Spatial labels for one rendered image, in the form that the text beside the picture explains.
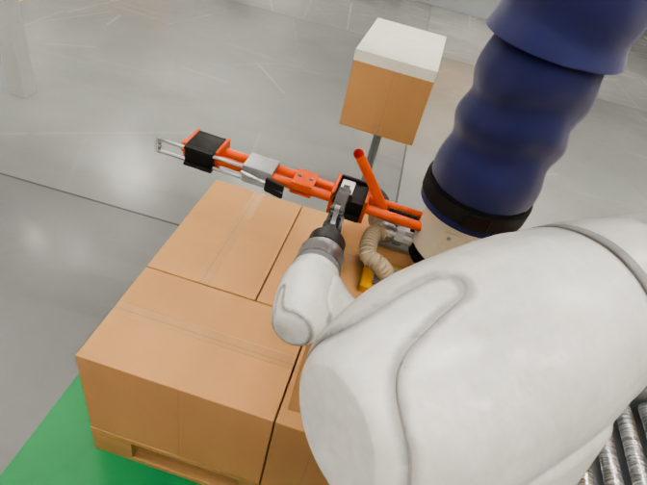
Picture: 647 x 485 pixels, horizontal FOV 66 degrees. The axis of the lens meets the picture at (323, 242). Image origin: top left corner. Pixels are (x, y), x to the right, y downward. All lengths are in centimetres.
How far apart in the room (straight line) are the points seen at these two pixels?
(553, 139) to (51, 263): 227
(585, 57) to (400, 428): 72
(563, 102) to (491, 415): 72
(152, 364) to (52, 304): 102
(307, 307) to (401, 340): 56
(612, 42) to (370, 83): 179
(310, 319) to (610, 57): 61
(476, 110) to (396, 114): 167
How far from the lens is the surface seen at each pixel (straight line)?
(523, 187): 98
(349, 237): 123
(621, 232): 37
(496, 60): 91
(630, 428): 193
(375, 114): 261
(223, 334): 161
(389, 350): 25
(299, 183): 111
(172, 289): 173
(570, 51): 87
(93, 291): 250
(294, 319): 80
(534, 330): 27
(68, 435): 210
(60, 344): 233
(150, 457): 199
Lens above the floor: 181
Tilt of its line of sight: 40 degrees down
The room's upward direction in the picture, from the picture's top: 14 degrees clockwise
